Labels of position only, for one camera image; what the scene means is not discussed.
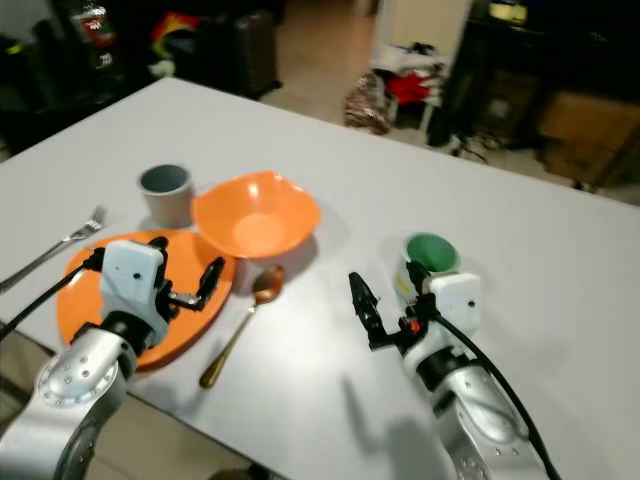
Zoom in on black cabinet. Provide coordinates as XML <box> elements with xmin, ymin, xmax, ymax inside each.
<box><xmin>433</xmin><ymin>0</ymin><xmax>640</xmax><ymax>153</ymax></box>

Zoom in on large cardboard box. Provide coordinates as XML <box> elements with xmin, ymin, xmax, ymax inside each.
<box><xmin>534</xmin><ymin>91</ymin><xmax>640</xmax><ymax>193</ymax></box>

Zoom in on red cloth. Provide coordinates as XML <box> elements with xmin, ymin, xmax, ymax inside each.
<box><xmin>388</xmin><ymin>72</ymin><xmax>434</xmax><ymax>107</ymax></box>

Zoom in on leopard print bag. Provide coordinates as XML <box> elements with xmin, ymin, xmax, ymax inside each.
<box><xmin>343</xmin><ymin>72</ymin><xmax>392</xmax><ymax>137</ymax></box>

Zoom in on copper spoon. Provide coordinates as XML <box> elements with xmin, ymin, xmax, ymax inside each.
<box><xmin>199</xmin><ymin>264</ymin><xmax>286</xmax><ymax>391</ymax></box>

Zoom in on orange bowl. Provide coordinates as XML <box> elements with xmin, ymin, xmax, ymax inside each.
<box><xmin>193</xmin><ymin>170</ymin><xmax>322</xmax><ymax>260</ymax></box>

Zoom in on dark suitcase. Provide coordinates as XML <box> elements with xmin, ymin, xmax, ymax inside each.
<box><xmin>200</xmin><ymin>10</ymin><xmax>282</xmax><ymax>100</ymax></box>

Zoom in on small brown box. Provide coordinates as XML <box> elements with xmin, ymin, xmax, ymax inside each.
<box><xmin>474</xmin><ymin>70</ymin><xmax>542</xmax><ymax>143</ymax></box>

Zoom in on white cup with green inside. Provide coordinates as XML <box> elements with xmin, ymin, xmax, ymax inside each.
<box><xmin>396</xmin><ymin>232</ymin><xmax>462</xmax><ymax>307</ymax></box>

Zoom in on red and yellow toy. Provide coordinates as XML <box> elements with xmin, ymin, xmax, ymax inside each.
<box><xmin>149</xmin><ymin>11</ymin><xmax>207</xmax><ymax>61</ymax></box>

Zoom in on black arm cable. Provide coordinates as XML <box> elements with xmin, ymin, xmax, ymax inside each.
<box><xmin>0</xmin><ymin>262</ymin><xmax>91</xmax><ymax>339</ymax></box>
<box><xmin>442</xmin><ymin>313</ymin><xmax>563</xmax><ymax>480</ymax></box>

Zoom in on white small stool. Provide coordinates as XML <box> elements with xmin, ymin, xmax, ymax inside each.
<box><xmin>369</xmin><ymin>43</ymin><xmax>452</xmax><ymax>137</ymax></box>

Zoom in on package with red label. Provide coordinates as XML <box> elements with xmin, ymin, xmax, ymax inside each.
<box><xmin>79</xmin><ymin>5</ymin><xmax>120</xmax><ymax>71</ymax></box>

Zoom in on black chair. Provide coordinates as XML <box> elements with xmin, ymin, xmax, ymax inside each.
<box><xmin>0</xmin><ymin>35</ymin><xmax>83</xmax><ymax>156</ymax></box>

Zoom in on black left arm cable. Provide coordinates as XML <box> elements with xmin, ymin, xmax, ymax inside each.
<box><xmin>0</xmin><ymin>262</ymin><xmax>91</xmax><ymax>339</ymax></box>

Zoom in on orange plate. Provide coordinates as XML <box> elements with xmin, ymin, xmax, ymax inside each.
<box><xmin>57</xmin><ymin>230</ymin><xmax>238</xmax><ymax>372</ymax></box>

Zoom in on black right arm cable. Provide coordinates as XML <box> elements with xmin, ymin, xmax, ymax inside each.
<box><xmin>442</xmin><ymin>313</ymin><xmax>563</xmax><ymax>480</ymax></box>

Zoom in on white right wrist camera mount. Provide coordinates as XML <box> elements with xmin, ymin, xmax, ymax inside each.
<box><xmin>405</xmin><ymin>272</ymin><xmax>484</xmax><ymax>366</ymax></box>

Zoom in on grey cup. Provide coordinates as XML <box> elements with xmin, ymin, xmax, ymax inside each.
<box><xmin>139</xmin><ymin>164</ymin><xmax>195</xmax><ymax>230</ymax></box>

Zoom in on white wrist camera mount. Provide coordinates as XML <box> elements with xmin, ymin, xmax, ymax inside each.
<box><xmin>405</xmin><ymin>272</ymin><xmax>484</xmax><ymax>366</ymax></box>
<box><xmin>102</xmin><ymin>240</ymin><xmax>168</xmax><ymax>323</ymax></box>

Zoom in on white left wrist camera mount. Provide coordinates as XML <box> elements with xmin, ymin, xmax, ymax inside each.
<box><xmin>102</xmin><ymin>240</ymin><xmax>168</xmax><ymax>323</ymax></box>

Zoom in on silver fork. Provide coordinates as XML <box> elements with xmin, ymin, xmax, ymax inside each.
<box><xmin>0</xmin><ymin>206</ymin><xmax>108</xmax><ymax>294</ymax></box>

